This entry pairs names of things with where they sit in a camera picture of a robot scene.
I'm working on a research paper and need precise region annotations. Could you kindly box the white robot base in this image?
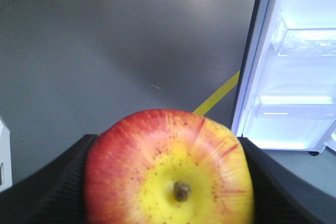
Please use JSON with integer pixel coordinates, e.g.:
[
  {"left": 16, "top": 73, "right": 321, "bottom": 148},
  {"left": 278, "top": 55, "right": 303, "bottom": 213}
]
[{"left": 1, "top": 118, "right": 13, "bottom": 192}]

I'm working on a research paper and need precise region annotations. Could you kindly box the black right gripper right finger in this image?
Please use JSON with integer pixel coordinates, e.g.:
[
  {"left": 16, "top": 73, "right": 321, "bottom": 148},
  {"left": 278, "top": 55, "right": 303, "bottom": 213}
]
[{"left": 240, "top": 137, "right": 335, "bottom": 223}]

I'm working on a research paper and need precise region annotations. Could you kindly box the red yellow apple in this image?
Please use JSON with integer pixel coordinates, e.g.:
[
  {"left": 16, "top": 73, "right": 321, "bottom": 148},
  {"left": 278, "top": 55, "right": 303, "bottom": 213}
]
[{"left": 83, "top": 109, "right": 255, "bottom": 223}]

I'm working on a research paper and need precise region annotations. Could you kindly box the open white fridge door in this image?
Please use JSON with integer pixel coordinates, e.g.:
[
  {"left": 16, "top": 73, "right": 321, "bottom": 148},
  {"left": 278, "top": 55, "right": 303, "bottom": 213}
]
[{"left": 232, "top": 0, "right": 335, "bottom": 153}]

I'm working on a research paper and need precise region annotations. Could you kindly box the clear middle door bin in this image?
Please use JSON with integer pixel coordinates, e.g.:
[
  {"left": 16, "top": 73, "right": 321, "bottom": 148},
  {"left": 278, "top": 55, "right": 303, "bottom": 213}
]
[{"left": 271, "top": 17, "right": 335, "bottom": 57}]

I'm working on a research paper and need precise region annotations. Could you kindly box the clear door bin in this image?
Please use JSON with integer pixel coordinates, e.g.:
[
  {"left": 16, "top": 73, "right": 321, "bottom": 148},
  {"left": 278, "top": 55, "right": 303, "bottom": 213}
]
[
  {"left": 271, "top": 17, "right": 335, "bottom": 57},
  {"left": 254, "top": 94, "right": 335, "bottom": 120}
]

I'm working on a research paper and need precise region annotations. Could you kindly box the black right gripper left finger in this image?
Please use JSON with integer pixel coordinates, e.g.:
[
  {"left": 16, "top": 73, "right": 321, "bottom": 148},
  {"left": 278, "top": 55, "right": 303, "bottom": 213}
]
[{"left": 1, "top": 134, "right": 97, "bottom": 223}]

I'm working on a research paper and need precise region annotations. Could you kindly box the clear lower door bin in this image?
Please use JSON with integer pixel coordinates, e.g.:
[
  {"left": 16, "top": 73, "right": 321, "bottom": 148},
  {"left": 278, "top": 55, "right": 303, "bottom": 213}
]
[{"left": 254, "top": 94, "right": 335, "bottom": 120}]

